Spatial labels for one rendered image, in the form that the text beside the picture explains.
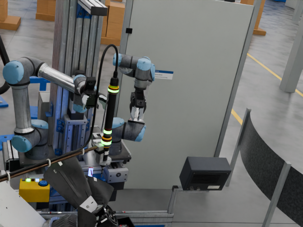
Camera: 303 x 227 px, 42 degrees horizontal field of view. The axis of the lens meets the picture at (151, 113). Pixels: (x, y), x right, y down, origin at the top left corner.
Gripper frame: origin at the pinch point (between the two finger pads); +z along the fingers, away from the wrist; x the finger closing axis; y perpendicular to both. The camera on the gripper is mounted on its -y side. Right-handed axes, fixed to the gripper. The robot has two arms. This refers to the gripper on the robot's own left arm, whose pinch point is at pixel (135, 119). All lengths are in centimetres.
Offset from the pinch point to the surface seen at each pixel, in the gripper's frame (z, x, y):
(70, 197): 12, 39, -58
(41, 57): 143, 59, 544
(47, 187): 36, 48, -18
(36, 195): 40, 53, -19
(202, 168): 20.0, -39.0, -20.7
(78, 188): 10, 35, -54
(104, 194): 25, 20, -39
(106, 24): 98, -79, 700
